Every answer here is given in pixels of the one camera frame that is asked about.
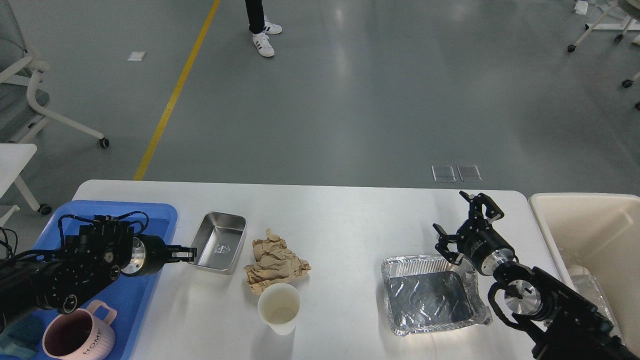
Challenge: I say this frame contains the teal yellow cup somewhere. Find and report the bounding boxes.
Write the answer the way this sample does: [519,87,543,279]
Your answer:
[0,315,45,360]

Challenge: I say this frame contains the white paper cup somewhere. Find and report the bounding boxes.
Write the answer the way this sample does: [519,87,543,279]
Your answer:
[257,283,301,336]

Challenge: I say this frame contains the clear floor plate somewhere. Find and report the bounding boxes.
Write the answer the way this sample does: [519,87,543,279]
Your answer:
[431,165,457,183]
[456,165,483,182]

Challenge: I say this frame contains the black cables at left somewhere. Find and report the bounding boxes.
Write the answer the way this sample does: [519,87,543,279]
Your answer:
[0,226,20,261]

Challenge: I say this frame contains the pink HOME mug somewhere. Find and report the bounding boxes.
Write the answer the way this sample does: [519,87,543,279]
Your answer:
[42,300,118,360]

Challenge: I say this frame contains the white side table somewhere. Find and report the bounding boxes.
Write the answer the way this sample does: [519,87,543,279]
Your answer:
[0,143,53,215]

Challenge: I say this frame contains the clear floor plate right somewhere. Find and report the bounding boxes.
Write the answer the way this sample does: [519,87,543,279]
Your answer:
[456,165,483,182]

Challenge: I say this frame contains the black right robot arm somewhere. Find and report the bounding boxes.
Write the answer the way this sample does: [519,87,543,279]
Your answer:
[433,191,638,360]

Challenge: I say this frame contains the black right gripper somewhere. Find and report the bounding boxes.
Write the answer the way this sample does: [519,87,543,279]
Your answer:
[432,191,515,276]

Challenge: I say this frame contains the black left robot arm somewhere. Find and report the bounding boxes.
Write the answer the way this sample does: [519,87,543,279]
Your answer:
[0,212,198,331]

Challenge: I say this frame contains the person with white sneakers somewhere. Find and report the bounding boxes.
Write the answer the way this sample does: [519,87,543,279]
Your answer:
[244,0,283,59]

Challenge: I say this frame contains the stainless steel rectangular container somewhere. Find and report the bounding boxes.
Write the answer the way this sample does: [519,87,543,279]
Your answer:
[189,211,247,276]

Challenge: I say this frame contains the crumpled brown paper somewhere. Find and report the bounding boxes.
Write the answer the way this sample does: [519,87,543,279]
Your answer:
[243,228,312,296]

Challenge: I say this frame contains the white wheeled stand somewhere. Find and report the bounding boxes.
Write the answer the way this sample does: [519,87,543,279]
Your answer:
[567,0,640,111]

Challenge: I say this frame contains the beige plastic bin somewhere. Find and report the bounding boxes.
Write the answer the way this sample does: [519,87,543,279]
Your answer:
[529,193,640,354]

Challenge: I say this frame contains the clear floor plate left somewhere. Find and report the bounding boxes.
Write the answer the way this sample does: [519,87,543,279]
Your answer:
[431,165,457,183]

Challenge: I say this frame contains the aluminium foil tray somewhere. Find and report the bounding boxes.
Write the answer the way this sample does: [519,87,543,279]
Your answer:
[381,254,493,337]

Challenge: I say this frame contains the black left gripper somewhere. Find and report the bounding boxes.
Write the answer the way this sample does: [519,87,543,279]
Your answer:
[121,235,198,277]

